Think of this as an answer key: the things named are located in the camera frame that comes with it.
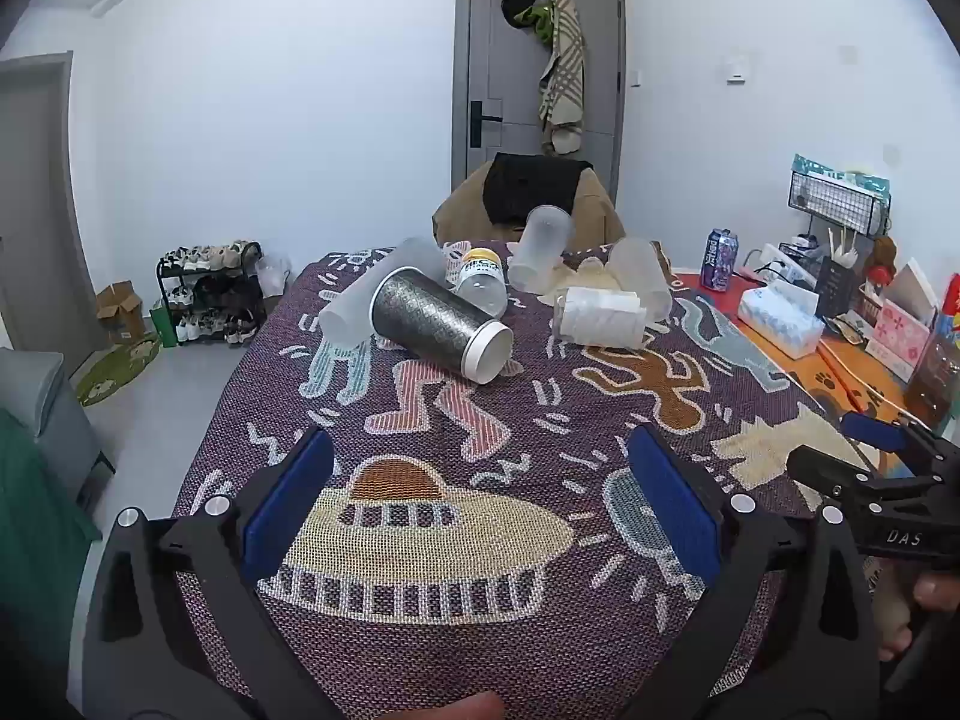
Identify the printed woven blanket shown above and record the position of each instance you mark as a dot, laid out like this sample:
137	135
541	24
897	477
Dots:
525	465

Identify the cardboard box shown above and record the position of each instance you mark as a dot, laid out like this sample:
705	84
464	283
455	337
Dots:
120	315

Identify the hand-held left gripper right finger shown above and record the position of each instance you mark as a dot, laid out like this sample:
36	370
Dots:
675	510

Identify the plaid scarf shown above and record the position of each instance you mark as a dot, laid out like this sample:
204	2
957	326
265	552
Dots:
564	67

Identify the grey side door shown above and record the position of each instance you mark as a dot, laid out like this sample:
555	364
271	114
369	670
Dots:
34	217

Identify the green floor rug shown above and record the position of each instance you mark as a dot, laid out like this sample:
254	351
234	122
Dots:
116	371

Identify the person's left hand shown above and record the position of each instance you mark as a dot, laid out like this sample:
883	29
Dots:
461	708

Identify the person's right hand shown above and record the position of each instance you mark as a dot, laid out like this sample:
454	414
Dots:
892	607

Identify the green cloth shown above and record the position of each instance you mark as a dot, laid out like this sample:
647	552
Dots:
37	532

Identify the dark patterned cup white rim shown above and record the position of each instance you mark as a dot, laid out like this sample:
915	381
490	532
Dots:
431	322

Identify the brown chair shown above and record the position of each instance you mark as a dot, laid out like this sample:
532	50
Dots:
461	210

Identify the pink flowered box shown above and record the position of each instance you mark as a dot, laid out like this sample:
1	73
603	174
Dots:
900	337

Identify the orange desk mat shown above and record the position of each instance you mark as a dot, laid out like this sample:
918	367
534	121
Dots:
817	382

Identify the clear jar yellow label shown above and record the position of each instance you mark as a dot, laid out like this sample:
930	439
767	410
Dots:
484	281

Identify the black hat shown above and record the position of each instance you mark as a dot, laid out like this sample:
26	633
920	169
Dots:
517	1

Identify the black cutlery holder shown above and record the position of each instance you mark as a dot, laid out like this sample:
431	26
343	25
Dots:
840	289

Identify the black cloth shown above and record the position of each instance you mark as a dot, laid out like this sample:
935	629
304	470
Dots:
529	187

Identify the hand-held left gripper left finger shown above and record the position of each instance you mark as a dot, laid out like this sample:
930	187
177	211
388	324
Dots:
289	510

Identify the blue white tissue box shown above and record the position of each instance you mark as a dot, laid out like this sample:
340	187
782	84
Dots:
780	321

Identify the clear plastic bag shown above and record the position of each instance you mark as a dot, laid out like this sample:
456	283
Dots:
274	274

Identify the white ribbed plastic cup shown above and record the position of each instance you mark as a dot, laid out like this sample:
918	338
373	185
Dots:
600	317

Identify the frosted plastic cup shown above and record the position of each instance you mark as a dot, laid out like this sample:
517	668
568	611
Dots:
352	307
540	247
645	270

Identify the blue drink can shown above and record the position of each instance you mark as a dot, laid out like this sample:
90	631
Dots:
718	261

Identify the green bag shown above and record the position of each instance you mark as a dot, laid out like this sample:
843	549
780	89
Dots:
163	326

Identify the black shoe rack with shoes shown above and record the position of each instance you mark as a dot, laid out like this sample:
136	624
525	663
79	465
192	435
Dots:
210	292

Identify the green plush toy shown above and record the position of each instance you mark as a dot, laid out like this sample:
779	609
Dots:
541	21

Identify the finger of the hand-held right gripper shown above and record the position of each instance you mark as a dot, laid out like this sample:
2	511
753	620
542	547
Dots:
874	431
832	469

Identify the grey sofa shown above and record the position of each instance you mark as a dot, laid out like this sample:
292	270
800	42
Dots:
45	420

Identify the brown teddy bear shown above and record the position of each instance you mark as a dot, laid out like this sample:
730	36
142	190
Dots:
881	259

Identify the white power strip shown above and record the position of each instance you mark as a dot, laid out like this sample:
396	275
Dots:
776	261

